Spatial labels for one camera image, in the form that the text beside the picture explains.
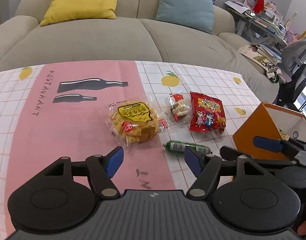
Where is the orange cardboard box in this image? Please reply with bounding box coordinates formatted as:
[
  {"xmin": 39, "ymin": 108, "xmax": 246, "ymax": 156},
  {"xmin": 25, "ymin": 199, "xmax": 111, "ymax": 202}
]
[{"xmin": 233, "ymin": 103, "xmax": 306, "ymax": 160}]

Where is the green sausage stick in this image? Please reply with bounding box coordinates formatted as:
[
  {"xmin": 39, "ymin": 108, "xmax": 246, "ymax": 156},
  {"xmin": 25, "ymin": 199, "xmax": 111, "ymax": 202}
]
[{"xmin": 163, "ymin": 140, "xmax": 212, "ymax": 156}]

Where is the teal cushion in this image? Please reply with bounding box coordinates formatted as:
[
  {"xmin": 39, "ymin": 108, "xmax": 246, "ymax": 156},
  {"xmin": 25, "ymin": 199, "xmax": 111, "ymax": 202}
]
[{"xmin": 155, "ymin": 0, "xmax": 214, "ymax": 34}]

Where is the book stack on sofa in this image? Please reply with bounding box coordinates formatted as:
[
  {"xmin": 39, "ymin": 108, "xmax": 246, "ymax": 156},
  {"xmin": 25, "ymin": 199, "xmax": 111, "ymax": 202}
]
[{"xmin": 255, "ymin": 44, "xmax": 282, "ymax": 63}]

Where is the beige fabric sofa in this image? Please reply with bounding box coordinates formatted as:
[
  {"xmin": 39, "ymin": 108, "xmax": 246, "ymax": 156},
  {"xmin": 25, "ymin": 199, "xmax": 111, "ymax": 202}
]
[{"xmin": 0, "ymin": 0, "xmax": 279, "ymax": 103}]

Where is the small clear red snack pack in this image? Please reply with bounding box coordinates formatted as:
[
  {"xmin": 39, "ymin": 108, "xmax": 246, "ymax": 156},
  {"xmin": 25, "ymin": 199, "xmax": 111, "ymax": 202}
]
[{"xmin": 164, "ymin": 90, "xmax": 191, "ymax": 125}]

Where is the pink white lemon tablecloth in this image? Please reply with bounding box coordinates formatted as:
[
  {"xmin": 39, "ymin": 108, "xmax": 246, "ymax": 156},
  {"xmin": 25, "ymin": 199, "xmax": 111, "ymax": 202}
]
[{"xmin": 0, "ymin": 61, "xmax": 260, "ymax": 239}]

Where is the yellow round cracker pack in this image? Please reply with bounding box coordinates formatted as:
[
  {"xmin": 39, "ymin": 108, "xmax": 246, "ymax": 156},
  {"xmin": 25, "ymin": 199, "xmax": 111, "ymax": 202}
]
[{"xmin": 106, "ymin": 94, "xmax": 169, "ymax": 147}]

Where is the yellow cushion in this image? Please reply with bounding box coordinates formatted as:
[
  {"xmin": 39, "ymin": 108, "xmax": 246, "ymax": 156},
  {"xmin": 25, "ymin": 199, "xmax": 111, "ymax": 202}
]
[{"xmin": 40, "ymin": 0, "xmax": 117, "ymax": 26}]

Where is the cluttered white desk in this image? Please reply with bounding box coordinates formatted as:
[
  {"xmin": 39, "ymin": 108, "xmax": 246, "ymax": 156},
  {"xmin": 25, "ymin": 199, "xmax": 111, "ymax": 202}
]
[{"xmin": 225, "ymin": 0, "xmax": 306, "ymax": 50}]

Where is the grey desk chair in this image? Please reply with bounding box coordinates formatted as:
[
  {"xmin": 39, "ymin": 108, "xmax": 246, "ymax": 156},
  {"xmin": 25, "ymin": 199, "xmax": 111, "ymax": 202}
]
[{"xmin": 276, "ymin": 40, "xmax": 306, "ymax": 106}]

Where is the floral tote bag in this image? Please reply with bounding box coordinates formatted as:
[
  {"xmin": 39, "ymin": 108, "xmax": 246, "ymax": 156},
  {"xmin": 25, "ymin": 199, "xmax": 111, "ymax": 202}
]
[{"xmin": 238, "ymin": 44, "xmax": 282, "ymax": 83}]

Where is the red cartoon snack bag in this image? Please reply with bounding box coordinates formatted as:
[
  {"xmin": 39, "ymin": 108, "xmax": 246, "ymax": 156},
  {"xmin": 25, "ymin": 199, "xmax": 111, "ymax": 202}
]
[{"xmin": 189, "ymin": 92, "xmax": 226, "ymax": 134}]

